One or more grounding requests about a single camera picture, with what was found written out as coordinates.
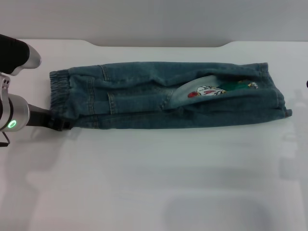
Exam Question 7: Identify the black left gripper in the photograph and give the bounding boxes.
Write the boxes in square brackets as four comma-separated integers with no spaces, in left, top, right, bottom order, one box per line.
[25,102,73,132]

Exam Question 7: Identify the blue denim shorts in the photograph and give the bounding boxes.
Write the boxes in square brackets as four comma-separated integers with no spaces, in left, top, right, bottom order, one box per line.
[49,61,293,131]

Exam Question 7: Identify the black cable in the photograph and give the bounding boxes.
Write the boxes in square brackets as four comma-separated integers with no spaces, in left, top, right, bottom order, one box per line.
[0,131,11,148]

